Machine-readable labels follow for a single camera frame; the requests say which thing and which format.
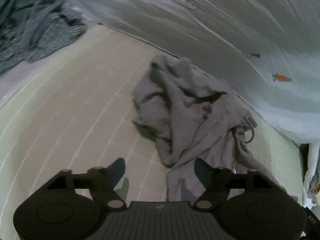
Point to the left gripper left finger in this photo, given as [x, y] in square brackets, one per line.
[103, 182]

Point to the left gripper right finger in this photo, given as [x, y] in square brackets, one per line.
[217, 182]

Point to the grey zip hoodie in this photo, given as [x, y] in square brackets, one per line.
[192, 115]

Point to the blue striped clothes pile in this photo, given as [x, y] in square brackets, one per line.
[34, 29]

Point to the folded white garment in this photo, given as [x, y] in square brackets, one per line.
[311, 178]

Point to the light blue carrot-print sheet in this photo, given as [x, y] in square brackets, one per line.
[268, 50]

